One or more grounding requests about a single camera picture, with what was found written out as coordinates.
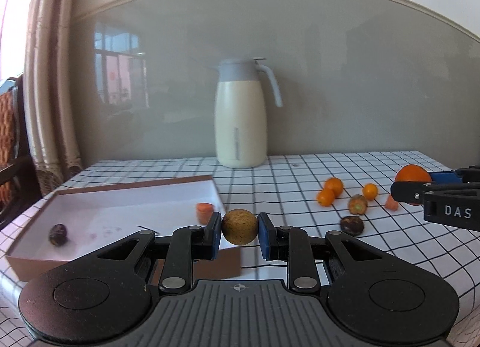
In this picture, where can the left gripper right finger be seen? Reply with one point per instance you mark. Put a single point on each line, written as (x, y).
(292, 246)

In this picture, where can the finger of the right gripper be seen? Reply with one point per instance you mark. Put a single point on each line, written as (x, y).
(458, 176)
(432, 191)

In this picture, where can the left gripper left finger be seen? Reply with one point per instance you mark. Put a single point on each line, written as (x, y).
(187, 245)

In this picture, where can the orange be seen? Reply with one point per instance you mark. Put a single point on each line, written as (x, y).
(410, 173)

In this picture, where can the orange carrot chunk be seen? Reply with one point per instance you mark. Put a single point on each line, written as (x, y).
(391, 204)

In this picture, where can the orange carrot piece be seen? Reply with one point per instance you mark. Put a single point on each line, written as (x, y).
(204, 212)

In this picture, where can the small orange kumquat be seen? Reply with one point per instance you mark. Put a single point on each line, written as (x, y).
(326, 197)
(370, 191)

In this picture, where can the yellow-brown round fruit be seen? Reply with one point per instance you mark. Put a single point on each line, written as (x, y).
(239, 227)

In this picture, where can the small orange kumquat front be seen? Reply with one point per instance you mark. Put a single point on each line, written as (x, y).
(326, 197)

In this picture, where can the dark brown water chestnut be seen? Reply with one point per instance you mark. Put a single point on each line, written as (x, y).
(352, 225)

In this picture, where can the large orange mandarin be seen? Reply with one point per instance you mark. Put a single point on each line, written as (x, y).
(335, 185)

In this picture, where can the checkered white tablecloth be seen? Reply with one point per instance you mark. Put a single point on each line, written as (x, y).
(285, 187)

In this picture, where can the brown cardboard box white inside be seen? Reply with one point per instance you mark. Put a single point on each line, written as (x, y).
(99, 216)

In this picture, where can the dark chestnut in box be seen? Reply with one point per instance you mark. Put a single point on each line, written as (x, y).
(58, 235)

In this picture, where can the cream thermos jug grey lid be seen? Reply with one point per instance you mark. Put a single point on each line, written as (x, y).
(240, 118)

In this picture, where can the dark wooden chair orange cushion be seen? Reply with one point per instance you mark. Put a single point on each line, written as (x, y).
(20, 188)

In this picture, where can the beige curtain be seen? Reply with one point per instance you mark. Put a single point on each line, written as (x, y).
(47, 99)

